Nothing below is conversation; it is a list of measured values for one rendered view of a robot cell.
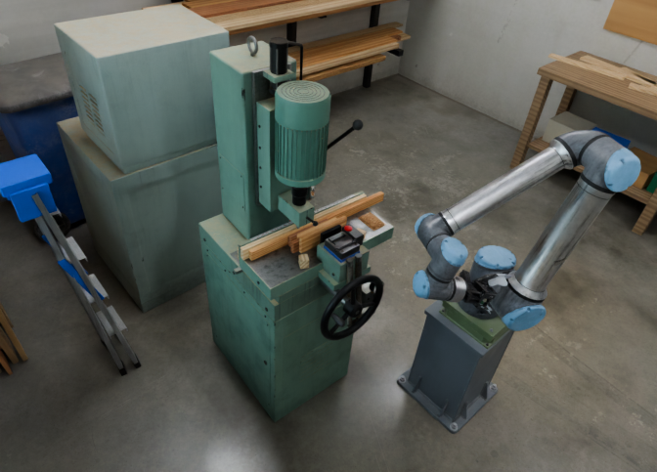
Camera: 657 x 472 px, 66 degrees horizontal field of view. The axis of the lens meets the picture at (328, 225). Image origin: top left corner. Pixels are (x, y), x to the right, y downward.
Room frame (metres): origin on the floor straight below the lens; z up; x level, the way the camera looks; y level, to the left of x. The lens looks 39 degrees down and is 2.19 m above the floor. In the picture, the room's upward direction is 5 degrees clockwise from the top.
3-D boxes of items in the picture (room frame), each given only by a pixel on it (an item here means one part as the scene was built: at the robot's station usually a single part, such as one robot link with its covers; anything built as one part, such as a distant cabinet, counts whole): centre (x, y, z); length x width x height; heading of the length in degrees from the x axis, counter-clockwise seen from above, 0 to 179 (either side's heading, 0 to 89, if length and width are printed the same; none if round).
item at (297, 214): (1.49, 0.13, 1.03); 0.14 x 0.07 x 0.09; 42
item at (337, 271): (1.37, -0.06, 0.92); 0.15 x 0.13 x 0.09; 132
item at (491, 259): (1.47, -0.66, 0.82); 0.17 x 0.15 x 0.18; 19
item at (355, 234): (1.37, -0.07, 0.99); 0.13 x 0.11 x 0.06; 132
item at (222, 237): (1.57, 0.20, 0.76); 0.57 x 0.45 x 0.09; 42
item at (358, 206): (1.55, 0.03, 0.92); 0.66 x 0.02 x 0.04; 132
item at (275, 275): (1.44, 0.00, 0.87); 0.61 x 0.30 x 0.06; 132
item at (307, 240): (1.47, 0.02, 0.94); 0.22 x 0.02 x 0.08; 132
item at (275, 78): (1.58, 0.21, 1.54); 0.08 x 0.08 x 0.17; 42
